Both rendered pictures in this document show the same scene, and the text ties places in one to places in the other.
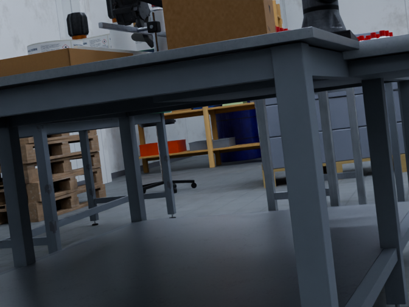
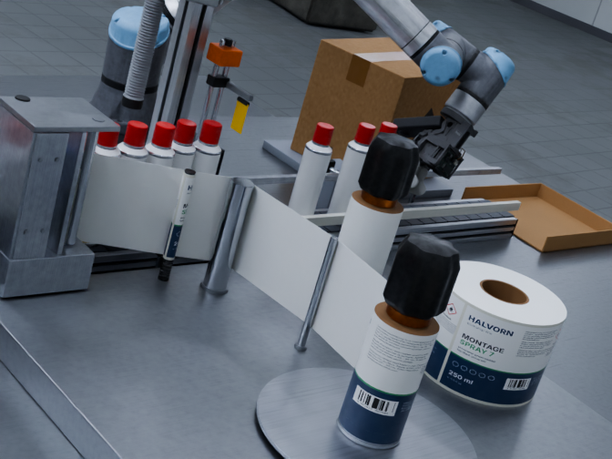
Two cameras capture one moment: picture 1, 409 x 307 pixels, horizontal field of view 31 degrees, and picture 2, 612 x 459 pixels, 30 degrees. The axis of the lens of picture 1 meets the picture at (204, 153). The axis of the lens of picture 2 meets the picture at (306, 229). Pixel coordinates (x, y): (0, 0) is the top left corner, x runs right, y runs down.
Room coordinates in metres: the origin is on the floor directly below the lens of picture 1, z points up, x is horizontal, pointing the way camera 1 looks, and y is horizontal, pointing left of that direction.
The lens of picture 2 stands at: (4.37, 0.80, 1.68)
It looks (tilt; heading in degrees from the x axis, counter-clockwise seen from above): 22 degrees down; 202
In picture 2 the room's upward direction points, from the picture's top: 17 degrees clockwise
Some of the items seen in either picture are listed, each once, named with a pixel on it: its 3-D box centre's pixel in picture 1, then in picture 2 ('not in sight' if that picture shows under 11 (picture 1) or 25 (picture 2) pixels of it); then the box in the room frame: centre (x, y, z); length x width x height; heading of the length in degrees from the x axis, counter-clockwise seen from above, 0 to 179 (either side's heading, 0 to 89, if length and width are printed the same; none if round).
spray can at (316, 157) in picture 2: not in sight; (311, 176); (2.50, 0.03, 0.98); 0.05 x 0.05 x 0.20
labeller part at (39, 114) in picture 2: not in sight; (59, 113); (3.11, -0.11, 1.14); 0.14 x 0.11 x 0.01; 158
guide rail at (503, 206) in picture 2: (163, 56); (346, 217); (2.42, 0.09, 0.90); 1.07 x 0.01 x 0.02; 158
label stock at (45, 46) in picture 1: (57, 63); (489, 331); (2.73, 0.49, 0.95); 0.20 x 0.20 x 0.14
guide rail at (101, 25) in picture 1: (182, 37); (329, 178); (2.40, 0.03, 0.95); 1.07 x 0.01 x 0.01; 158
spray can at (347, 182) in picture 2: not in sight; (352, 174); (2.40, 0.07, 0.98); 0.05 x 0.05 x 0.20
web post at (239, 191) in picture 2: not in sight; (228, 236); (2.88, 0.08, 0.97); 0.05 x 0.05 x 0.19
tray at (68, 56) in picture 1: (55, 67); (541, 215); (1.75, 0.32, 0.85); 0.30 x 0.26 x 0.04; 158
